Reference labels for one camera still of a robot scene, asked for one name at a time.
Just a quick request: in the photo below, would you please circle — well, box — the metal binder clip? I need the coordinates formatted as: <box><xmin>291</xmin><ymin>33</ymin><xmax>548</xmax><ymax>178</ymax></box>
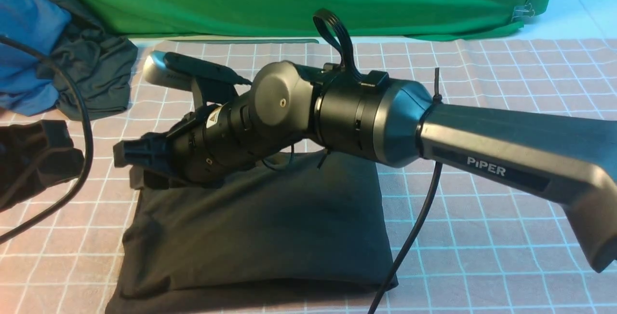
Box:
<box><xmin>511</xmin><ymin>3</ymin><xmax>536</xmax><ymax>22</ymax></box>

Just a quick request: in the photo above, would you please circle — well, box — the pink checkered tablecloth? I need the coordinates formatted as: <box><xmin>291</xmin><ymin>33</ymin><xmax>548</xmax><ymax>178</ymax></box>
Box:
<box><xmin>1</xmin><ymin>39</ymin><xmax>616</xmax><ymax>314</ymax></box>

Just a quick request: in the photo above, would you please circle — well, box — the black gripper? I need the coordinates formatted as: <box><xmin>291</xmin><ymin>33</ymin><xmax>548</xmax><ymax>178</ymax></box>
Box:
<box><xmin>0</xmin><ymin>120</ymin><xmax>84</xmax><ymax>211</ymax></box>

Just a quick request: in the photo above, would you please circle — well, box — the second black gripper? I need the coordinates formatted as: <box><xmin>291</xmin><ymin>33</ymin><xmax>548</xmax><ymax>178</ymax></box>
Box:
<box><xmin>114</xmin><ymin>104</ymin><xmax>251</xmax><ymax>189</ymax></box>

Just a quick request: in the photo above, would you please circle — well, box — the dark navy crumpled garment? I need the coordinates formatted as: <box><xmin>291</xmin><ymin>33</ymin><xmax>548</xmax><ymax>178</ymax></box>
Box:
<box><xmin>50</xmin><ymin>0</ymin><xmax>137</xmax><ymax>120</ymax></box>

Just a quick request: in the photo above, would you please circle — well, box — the gray long-sleeved shirt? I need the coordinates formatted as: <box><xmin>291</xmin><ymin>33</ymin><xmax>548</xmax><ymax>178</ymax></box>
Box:
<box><xmin>105</xmin><ymin>151</ymin><xmax>393</xmax><ymax>314</ymax></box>

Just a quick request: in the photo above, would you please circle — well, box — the blue garment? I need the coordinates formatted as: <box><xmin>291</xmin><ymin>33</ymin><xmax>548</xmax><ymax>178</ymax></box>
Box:
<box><xmin>0</xmin><ymin>0</ymin><xmax>73</xmax><ymax>117</ymax></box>

